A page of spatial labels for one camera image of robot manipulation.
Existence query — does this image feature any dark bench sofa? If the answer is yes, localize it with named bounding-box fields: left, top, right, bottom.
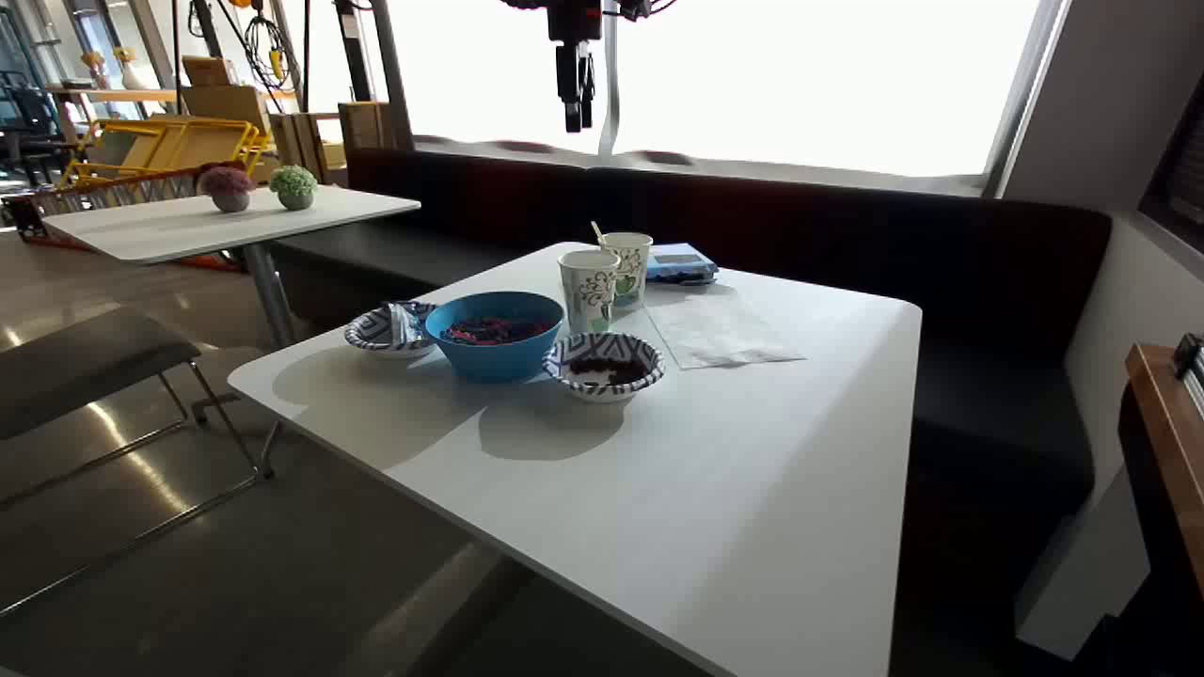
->
left=267, top=132, right=1119, bottom=677

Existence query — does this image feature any printed paper cup with stirrer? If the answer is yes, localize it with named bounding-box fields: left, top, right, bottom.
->
left=600, top=230, right=660, bottom=317

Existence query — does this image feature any coloured beads pile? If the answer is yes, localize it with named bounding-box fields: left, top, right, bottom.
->
left=449, top=314, right=553, bottom=350

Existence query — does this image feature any wooden cabinet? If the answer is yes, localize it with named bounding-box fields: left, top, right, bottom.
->
left=1119, top=341, right=1204, bottom=612

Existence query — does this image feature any printed paper coffee cup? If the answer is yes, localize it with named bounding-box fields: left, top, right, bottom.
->
left=557, top=245, right=622, bottom=337

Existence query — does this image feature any white side table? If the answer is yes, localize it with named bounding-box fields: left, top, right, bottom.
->
left=38, top=181, right=427, bottom=350

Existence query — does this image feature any green yarn ball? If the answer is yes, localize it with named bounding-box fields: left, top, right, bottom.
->
left=267, top=163, right=323, bottom=216

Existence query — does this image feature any cardboard box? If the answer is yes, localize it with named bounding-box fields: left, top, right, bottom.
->
left=176, top=53, right=275, bottom=127

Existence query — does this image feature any yellow cart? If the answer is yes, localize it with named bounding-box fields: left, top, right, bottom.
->
left=55, top=112, right=280, bottom=197

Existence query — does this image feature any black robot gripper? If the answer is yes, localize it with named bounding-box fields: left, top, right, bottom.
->
left=545, top=0, right=607, bottom=134

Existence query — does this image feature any dark folding chair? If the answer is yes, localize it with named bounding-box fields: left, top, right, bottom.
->
left=0, top=306, right=281, bottom=620

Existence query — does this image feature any blue plastic bowl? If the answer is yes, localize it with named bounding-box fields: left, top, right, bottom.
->
left=423, top=289, right=570, bottom=386

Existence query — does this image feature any coffee beans pile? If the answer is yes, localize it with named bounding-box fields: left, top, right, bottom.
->
left=573, top=353, right=652, bottom=386

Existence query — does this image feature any wooden crate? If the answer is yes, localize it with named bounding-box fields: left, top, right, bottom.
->
left=334, top=97, right=407, bottom=191

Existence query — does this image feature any blue snack packet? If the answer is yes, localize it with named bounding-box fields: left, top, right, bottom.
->
left=642, top=241, right=724, bottom=289

